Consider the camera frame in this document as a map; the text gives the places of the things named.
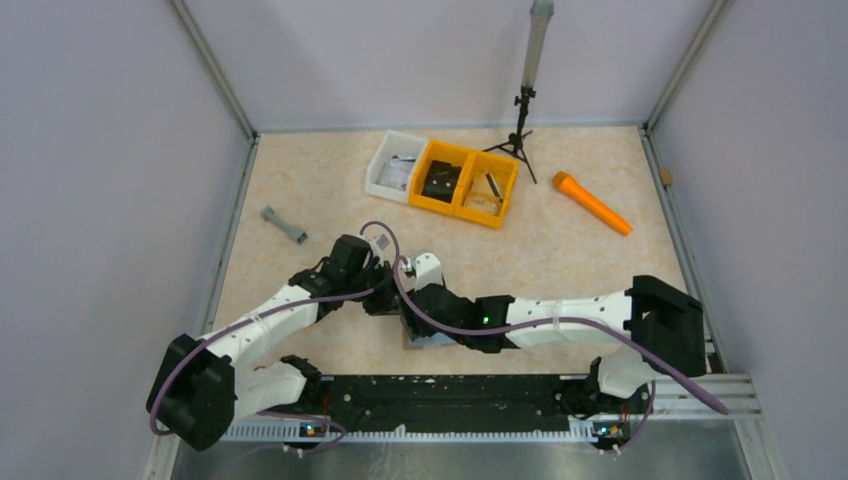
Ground brown leather card holder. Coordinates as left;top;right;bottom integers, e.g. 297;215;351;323
402;331;456;351

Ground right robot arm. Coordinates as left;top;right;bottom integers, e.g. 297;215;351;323
399;275;718;408

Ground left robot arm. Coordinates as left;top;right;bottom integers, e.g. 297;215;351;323
146;234;394;451

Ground black card in bin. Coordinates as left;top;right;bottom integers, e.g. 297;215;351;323
421;160;461;203

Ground yellow double plastic bin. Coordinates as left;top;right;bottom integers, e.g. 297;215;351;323
408;140;519;229

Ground papers in white bin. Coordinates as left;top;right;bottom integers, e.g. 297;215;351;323
376;155;417;192

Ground grey dumbbell-shaped part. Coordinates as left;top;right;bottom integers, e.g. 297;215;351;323
260;206;308;245

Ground black tripod with grey pole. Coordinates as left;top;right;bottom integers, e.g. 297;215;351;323
484;0;555;184

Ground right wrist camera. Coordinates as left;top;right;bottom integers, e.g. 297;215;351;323
403;250;445;291

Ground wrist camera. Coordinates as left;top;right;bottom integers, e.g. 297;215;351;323
403;250;445;291
367;234;396;262

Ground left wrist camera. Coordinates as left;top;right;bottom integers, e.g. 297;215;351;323
367;234;396;262

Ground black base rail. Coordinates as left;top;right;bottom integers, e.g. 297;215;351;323
317;372;591;437

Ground orange plastic cone handle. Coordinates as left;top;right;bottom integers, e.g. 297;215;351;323
552;171;633;236

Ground white cable duct strip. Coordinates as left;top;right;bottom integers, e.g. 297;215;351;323
221;419;598;444

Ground small tan wall block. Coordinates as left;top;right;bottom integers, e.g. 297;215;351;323
657;167;674;188

